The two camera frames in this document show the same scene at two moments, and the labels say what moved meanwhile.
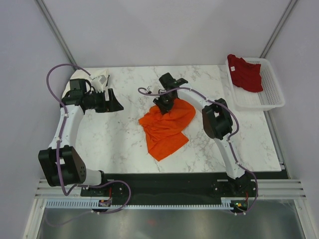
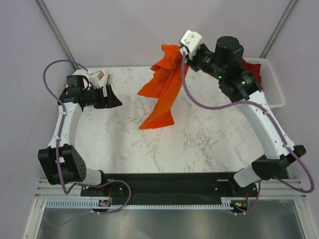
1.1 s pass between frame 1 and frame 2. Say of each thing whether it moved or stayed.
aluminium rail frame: stayed
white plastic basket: stayed
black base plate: stayed
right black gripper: moved
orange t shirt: moved
